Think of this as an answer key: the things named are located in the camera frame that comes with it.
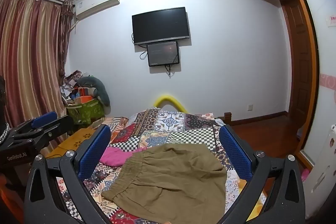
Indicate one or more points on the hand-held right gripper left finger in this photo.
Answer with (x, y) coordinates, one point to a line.
(93, 153)

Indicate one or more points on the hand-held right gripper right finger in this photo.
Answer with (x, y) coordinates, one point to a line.
(236, 153)

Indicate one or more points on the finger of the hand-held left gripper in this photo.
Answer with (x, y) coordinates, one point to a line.
(56, 127)
(43, 119)

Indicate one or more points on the olive green pants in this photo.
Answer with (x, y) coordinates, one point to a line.
(170, 182)

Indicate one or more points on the wooden bedside table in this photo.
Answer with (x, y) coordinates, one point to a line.
(78, 137)

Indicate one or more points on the pink cloth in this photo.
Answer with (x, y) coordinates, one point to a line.
(115, 157)

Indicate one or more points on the wooden bedpost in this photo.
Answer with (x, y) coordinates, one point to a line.
(227, 119)

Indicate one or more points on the pile of papers and bags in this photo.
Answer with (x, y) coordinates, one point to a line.
(69, 87)

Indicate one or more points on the orange box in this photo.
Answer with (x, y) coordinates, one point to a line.
(85, 95)

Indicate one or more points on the orange cloth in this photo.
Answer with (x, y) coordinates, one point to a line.
(10, 200)

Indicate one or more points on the patchwork printed bedsheet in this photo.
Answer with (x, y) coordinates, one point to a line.
(178, 129)

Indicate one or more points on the red striped curtain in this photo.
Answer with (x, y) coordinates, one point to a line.
(29, 56)

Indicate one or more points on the pink slipper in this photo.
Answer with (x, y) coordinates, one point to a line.
(305, 175)

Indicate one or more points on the brown patterned curtain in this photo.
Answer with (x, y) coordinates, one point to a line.
(65, 37)

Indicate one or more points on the yellow foam tube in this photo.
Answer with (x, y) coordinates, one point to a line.
(168, 98)

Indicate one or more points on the white wheeled appliance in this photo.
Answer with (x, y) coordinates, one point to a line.
(323, 174)

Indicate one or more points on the wooden room door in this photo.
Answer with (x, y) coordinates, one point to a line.
(299, 56)

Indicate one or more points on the white air conditioner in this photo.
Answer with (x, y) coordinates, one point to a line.
(97, 2)

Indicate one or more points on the white sliding wardrobe door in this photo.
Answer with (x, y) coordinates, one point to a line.
(323, 56)

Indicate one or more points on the small black wall monitor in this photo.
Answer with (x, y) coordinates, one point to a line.
(162, 54)

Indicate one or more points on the black wall television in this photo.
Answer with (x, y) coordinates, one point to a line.
(160, 26)

